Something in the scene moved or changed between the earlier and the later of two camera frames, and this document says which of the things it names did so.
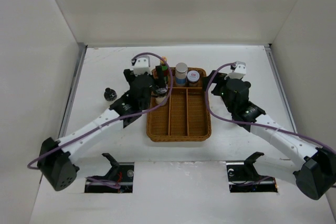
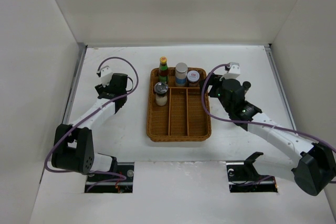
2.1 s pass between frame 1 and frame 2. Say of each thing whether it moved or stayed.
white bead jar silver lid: stayed
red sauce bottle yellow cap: stayed
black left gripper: moved
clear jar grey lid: stayed
